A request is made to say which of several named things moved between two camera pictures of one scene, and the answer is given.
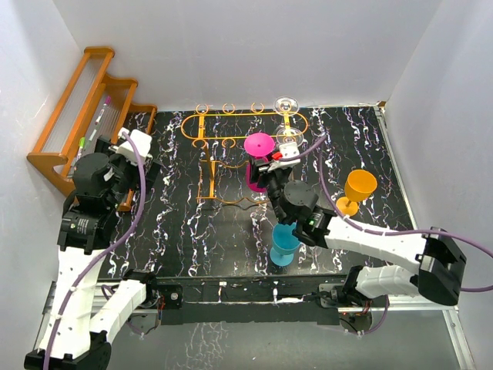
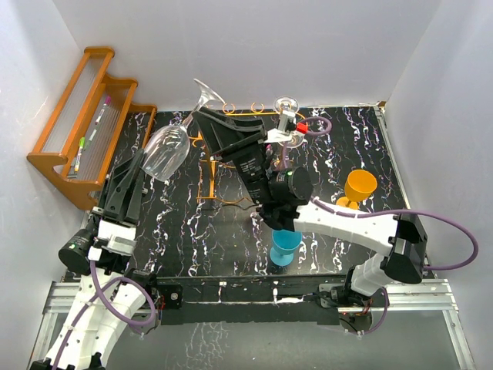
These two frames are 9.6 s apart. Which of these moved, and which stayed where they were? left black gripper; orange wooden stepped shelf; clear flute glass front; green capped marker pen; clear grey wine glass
Moved: clear grey wine glass; left black gripper
Stayed: orange wooden stepped shelf; clear flute glass front; green capped marker pen
